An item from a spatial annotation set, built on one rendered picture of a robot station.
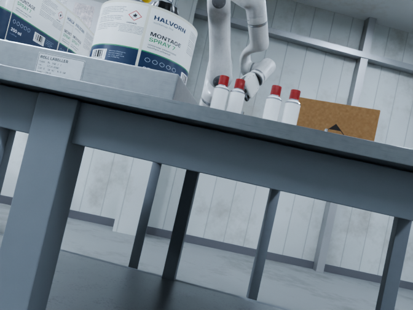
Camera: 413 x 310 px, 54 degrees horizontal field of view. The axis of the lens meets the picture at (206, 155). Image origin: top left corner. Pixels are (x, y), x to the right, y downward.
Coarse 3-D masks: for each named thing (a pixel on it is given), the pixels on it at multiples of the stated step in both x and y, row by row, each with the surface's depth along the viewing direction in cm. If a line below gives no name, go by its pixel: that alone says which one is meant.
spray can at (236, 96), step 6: (240, 84) 135; (234, 90) 134; (240, 90) 134; (234, 96) 134; (240, 96) 134; (228, 102) 135; (234, 102) 133; (240, 102) 134; (228, 108) 134; (234, 108) 133; (240, 108) 134
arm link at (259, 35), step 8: (248, 24) 181; (264, 24) 179; (256, 32) 180; (264, 32) 181; (256, 40) 183; (264, 40) 184; (248, 48) 190; (256, 48) 186; (264, 48) 186; (240, 56) 196; (248, 56) 196; (240, 64) 198; (248, 64) 199; (248, 72) 199
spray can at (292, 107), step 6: (294, 90) 132; (294, 96) 132; (288, 102) 132; (294, 102) 131; (288, 108) 131; (294, 108) 131; (288, 114) 131; (294, 114) 131; (282, 120) 132; (288, 120) 131; (294, 120) 131
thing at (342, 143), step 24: (0, 72) 53; (24, 72) 53; (72, 96) 54; (96, 96) 52; (120, 96) 51; (144, 96) 51; (168, 120) 57; (192, 120) 50; (216, 120) 50; (240, 120) 49; (264, 120) 49; (288, 144) 53; (312, 144) 48; (336, 144) 48; (360, 144) 48; (384, 144) 47; (408, 168) 49
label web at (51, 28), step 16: (16, 0) 81; (32, 0) 86; (48, 0) 90; (16, 16) 82; (32, 16) 87; (48, 16) 91; (64, 16) 97; (16, 32) 83; (32, 32) 88; (48, 32) 93; (64, 32) 98; (48, 48) 94; (64, 48) 99
